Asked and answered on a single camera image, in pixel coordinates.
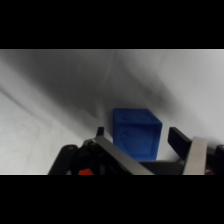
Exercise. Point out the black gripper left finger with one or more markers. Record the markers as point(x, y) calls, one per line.
point(116, 155)

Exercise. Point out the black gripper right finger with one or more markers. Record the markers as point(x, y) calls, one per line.
point(191, 151)

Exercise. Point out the blue cube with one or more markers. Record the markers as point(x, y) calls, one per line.
point(137, 135)

